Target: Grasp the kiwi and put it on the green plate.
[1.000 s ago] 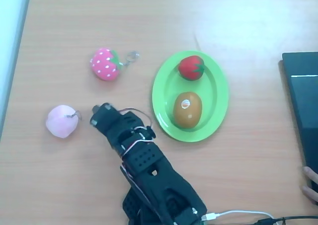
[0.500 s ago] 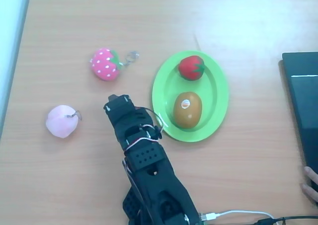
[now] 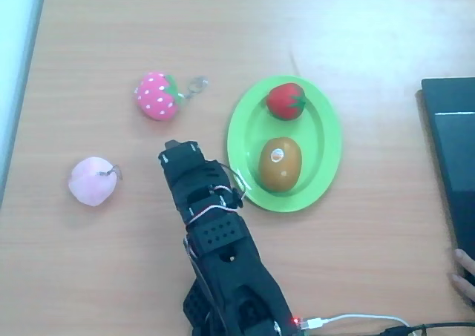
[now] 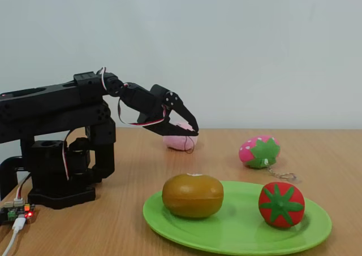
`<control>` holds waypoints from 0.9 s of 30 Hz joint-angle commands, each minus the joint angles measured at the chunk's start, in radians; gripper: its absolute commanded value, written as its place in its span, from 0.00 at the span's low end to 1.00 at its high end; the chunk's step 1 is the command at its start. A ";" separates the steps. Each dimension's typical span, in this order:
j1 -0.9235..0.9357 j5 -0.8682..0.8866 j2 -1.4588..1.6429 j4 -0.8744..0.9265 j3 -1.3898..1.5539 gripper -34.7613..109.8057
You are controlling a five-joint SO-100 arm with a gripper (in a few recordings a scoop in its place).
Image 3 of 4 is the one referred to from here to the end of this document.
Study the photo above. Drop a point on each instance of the pale pink toy peach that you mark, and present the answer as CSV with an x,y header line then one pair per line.
x,y
91,182

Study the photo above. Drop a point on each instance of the green oval plate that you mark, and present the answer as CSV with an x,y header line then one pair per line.
x,y
319,147

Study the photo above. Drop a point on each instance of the red toy tomato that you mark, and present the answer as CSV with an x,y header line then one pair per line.
x,y
284,102

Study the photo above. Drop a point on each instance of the motor control circuit board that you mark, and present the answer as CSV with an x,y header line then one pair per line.
x,y
298,323

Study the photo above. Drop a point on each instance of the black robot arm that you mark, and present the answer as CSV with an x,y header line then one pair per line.
x,y
237,276

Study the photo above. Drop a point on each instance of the black laptop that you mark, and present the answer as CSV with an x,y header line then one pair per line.
x,y
456,165

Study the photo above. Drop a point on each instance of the person's hand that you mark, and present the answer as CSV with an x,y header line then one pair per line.
x,y
465,276

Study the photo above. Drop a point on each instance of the brown kiwi with sticker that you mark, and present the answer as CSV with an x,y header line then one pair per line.
x,y
280,165

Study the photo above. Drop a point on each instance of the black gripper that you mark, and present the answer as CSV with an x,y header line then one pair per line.
x,y
180,160

